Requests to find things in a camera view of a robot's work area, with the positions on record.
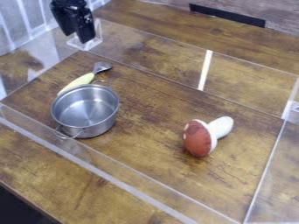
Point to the clear acrylic triangle bracket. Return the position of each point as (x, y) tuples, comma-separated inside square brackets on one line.
[(89, 44)]

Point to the black bar on table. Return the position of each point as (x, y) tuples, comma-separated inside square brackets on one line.
[(228, 15)]

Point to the stainless steel pot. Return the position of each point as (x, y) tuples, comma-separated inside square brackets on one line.
[(84, 110)]

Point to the clear acrylic enclosure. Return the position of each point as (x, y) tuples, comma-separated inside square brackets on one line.
[(133, 176)]

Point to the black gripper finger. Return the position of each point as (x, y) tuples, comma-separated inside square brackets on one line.
[(82, 24), (62, 20)]

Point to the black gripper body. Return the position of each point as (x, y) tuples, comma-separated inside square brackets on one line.
[(60, 5)]

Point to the red plush mushroom toy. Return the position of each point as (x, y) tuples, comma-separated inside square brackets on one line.
[(200, 135)]

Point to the green handled metal spoon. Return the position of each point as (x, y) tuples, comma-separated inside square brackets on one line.
[(84, 79)]

